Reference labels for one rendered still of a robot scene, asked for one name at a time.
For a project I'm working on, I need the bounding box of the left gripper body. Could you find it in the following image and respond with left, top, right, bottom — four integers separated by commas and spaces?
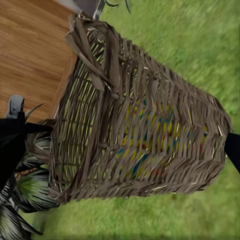
0, 112, 26, 139

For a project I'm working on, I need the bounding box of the wicker basket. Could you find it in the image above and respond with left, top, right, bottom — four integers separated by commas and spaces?
25, 9, 234, 205

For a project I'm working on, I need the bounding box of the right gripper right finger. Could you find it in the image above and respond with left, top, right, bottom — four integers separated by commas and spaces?
224, 132, 240, 173

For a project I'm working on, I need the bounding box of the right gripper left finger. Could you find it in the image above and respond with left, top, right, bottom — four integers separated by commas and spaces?
0, 133, 27, 193

